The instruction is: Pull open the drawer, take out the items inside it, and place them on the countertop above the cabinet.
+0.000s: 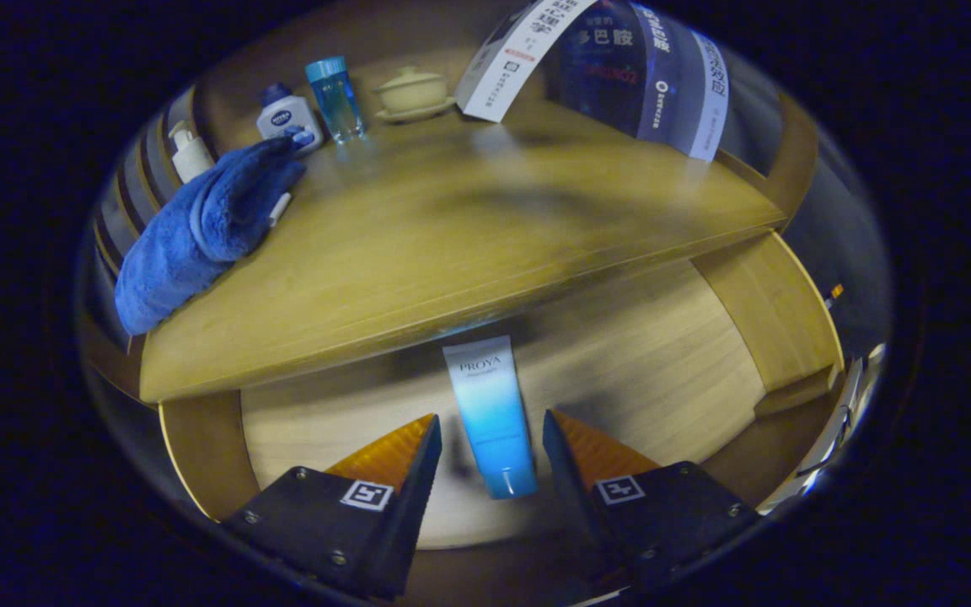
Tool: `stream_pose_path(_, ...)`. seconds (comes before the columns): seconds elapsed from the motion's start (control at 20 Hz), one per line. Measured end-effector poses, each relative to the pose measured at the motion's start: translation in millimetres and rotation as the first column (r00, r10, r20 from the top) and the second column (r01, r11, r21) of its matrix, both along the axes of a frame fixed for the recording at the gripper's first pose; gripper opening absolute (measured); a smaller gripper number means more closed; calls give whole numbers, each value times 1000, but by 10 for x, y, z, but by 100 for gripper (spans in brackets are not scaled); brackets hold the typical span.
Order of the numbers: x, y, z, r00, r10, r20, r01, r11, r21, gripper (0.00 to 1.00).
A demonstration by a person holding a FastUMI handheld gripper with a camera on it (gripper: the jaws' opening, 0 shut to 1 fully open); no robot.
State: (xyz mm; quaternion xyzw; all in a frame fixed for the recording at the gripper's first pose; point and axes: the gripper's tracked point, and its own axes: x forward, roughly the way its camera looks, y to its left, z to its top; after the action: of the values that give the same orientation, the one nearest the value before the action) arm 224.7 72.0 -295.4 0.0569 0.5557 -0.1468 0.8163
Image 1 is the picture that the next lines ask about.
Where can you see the clear blue bottle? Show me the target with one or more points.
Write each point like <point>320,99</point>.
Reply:
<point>338,101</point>

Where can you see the beige lidded tea cup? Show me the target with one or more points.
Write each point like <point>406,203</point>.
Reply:
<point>411,93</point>

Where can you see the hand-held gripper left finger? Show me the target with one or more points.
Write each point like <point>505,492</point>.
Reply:
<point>405,514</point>

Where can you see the wooden drawer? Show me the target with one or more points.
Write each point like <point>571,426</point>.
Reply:
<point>646,354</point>

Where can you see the dark blue book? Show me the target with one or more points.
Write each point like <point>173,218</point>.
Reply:
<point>612,67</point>

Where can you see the lavender book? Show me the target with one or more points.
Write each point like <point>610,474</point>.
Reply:
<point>709,101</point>

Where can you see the blue folded towel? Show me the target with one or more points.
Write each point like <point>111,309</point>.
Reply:
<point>190,236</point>

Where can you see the wooden countertop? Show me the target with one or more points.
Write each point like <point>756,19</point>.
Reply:
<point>452,244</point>

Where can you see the white book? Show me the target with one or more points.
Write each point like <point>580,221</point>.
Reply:
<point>519,59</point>

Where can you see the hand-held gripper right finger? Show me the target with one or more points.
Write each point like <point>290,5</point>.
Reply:
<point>574,497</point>

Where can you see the white pump bottle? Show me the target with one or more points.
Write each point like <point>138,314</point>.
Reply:
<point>192,158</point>

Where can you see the wooden cabinet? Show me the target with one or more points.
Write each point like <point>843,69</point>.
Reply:
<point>793,160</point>

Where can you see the blue white cosmetic tube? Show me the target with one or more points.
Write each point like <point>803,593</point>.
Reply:
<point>490,413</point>

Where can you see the white lotion bottle blue cap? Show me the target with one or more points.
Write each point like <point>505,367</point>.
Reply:
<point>287,118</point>

